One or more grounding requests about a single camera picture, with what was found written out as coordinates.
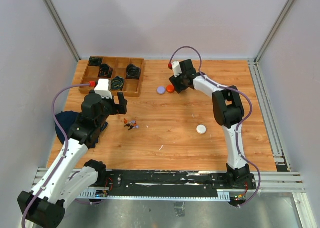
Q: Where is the white earbud charging case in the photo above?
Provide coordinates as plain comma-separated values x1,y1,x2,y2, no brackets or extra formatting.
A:
196,124,207,134

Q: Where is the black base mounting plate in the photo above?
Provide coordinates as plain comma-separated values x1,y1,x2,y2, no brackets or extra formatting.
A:
91,170,258,198

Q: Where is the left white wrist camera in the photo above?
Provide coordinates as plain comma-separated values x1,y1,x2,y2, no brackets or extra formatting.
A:
94,78,113,99

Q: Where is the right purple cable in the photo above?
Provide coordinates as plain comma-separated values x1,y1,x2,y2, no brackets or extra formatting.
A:
167,46,262,209

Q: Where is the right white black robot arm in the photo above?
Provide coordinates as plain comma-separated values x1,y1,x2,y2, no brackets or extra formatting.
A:
168,59,250,188

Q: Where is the dark blue cloth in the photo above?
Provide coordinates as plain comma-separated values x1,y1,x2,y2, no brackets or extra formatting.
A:
54,111,109,149

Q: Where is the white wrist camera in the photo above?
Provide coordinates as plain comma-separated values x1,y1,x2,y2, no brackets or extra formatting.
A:
171,61,182,77
94,78,113,99

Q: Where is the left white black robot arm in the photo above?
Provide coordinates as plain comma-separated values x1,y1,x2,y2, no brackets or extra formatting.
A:
17,92,128,228

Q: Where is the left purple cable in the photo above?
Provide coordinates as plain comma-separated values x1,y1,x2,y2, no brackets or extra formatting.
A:
20,80,97,228

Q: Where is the purple earbud charging case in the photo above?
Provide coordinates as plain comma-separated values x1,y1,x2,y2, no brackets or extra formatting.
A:
156,86,166,95

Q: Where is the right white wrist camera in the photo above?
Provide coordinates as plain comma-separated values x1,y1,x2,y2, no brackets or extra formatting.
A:
171,61,182,77

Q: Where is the orange earbud charging case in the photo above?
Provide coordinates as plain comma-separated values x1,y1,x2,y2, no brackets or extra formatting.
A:
166,85,175,93

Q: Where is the wooden compartment tray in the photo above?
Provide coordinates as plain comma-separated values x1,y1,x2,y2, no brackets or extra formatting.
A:
80,56,145,97

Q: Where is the purple cable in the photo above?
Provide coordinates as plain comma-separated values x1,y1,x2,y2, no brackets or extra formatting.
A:
20,80,97,228
167,46,262,209

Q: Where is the black yellow coiled cable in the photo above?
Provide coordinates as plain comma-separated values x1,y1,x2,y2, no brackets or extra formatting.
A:
110,75,126,91

